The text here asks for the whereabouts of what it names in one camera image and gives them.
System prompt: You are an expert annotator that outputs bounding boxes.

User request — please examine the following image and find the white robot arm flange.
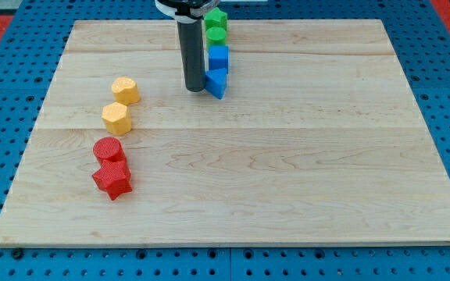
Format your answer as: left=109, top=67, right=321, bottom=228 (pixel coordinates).
left=155, top=0, right=220, bottom=24

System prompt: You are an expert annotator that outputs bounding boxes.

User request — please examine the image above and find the yellow heart block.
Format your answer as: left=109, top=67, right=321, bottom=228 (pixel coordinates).
left=111, top=76, right=141, bottom=105

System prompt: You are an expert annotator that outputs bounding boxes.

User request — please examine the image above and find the red star block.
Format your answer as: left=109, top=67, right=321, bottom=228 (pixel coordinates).
left=92, top=160, right=133, bottom=201

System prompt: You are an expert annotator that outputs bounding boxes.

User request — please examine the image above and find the green star block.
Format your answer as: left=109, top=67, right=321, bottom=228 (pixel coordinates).
left=204, top=7, right=228, bottom=30

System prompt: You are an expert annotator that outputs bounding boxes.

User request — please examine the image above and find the blue triangle block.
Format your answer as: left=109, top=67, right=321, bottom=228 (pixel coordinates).
left=205, top=68, right=227, bottom=99

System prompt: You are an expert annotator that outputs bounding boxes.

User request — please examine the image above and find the blue cube block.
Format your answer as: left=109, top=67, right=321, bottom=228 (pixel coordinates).
left=208, top=45, right=229, bottom=72

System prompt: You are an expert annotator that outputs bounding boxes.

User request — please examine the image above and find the light wooden board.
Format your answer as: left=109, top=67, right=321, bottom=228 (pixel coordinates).
left=0, top=20, right=450, bottom=248

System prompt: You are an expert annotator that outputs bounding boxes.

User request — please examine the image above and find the green cylinder block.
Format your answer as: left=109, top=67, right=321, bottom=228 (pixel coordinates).
left=205, top=27, right=227, bottom=49

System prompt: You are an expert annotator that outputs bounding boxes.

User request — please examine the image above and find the yellow hexagon block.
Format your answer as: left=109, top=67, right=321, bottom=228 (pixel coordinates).
left=102, top=102, right=132, bottom=136

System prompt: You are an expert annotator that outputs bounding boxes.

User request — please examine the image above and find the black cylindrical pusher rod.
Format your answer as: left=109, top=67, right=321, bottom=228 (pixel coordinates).
left=177, top=16, right=205, bottom=92

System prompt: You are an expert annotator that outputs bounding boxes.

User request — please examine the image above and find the red cylinder block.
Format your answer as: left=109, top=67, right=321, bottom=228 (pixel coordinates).
left=93, top=137, right=126, bottom=164

